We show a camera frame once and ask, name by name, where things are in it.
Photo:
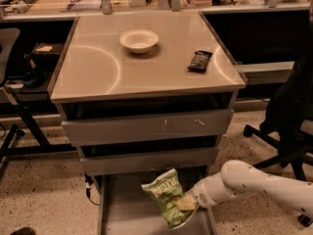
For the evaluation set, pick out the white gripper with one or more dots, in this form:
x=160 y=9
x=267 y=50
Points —
x=200 y=195

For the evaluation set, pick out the green jalapeno chip bag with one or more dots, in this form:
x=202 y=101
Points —
x=162 y=191

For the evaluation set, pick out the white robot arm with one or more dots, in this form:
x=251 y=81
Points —
x=237 y=179

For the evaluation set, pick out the grey middle drawer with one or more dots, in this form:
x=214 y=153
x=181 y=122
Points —
x=149 y=161

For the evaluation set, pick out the grey open bottom drawer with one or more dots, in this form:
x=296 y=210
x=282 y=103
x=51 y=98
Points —
x=125 y=209

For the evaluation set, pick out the grey top drawer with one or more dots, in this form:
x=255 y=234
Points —
x=113 y=130

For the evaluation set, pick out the grey drawer cabinet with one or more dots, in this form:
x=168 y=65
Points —
x=99 y=78

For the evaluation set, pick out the black office chair right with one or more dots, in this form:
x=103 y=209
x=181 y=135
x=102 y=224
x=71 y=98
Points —
x=288 y=121

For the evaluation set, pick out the dark snack bar wrapper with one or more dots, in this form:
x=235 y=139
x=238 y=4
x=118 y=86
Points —
x=200 y=61

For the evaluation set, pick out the white ceramic bowl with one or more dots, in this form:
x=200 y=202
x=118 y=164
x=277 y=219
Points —
x=138 y=41

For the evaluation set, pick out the black box with label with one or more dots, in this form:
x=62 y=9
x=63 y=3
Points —
x=46 y=55

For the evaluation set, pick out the black coiled tool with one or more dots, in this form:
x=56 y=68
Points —
x=22 y=6

